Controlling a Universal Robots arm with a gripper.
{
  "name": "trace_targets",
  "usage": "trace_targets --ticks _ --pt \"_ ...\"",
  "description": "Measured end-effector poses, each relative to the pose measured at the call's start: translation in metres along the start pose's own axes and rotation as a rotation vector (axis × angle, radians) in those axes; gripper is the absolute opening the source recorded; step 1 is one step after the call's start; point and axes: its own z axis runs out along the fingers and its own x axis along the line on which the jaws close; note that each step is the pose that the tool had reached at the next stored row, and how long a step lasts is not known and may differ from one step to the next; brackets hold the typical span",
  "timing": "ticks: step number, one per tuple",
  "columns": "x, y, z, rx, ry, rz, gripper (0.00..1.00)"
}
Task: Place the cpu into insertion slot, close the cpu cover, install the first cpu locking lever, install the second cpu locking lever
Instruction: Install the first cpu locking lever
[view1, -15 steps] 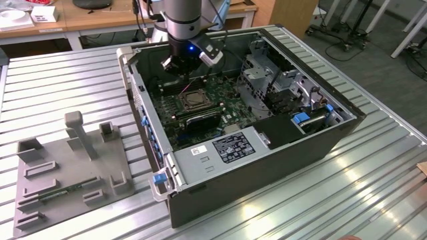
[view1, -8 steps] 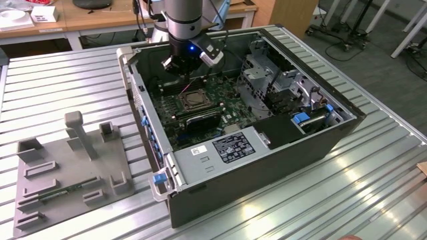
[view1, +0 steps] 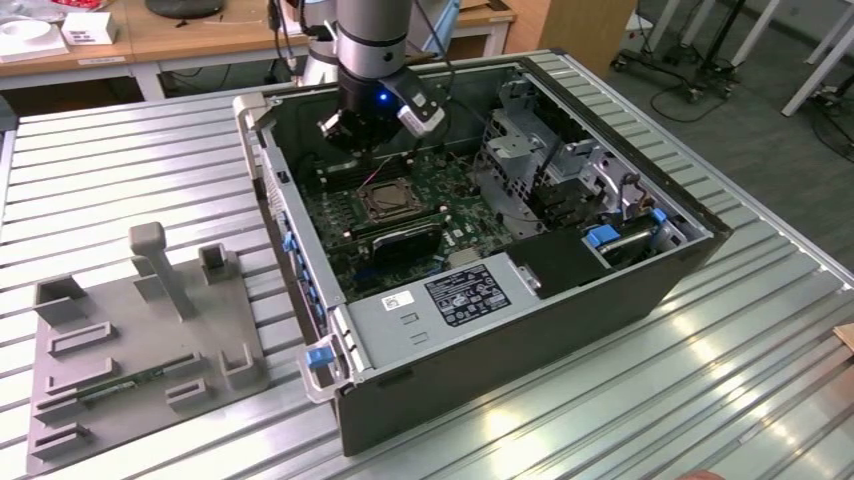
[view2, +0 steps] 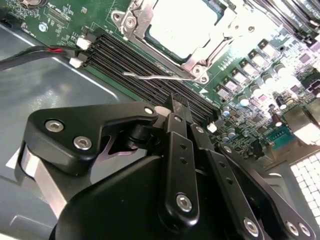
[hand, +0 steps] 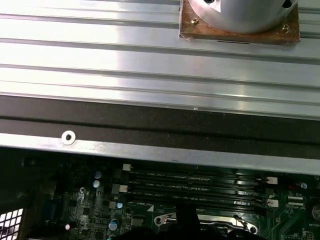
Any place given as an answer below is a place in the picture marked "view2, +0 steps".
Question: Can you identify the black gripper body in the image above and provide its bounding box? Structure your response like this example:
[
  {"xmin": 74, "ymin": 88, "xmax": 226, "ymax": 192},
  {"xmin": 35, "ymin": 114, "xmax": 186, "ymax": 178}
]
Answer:
[{"xmin": 48, "ymin": 152, "xmax": 241, "ymax": 240}]

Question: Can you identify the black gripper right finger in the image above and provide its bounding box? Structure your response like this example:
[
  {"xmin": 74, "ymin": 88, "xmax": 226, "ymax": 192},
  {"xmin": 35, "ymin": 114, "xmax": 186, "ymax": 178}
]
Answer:
[{"xmin": 184, "ymin": 96, "xmax": 318, "ymax": 240}]

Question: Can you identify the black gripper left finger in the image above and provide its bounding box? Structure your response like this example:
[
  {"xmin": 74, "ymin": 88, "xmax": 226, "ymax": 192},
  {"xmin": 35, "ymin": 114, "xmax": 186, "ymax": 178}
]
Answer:
[{"xmin": 14, "ymin": 92, "xmax": 201, "ymax": 232}]

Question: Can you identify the metal socket cover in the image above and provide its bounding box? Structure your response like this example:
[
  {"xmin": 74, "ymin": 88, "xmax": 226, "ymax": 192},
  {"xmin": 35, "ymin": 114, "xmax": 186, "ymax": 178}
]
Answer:
[{"xmin": 119, "ymin": 0, "xmax": 241, "ymax": 76}]

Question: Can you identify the silver CPU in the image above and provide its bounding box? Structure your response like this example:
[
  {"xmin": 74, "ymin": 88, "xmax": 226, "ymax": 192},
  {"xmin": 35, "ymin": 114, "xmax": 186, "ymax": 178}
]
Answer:
[{"xmin": 146, "ymin": 0, "xmax": 226, "ymax": 60}]

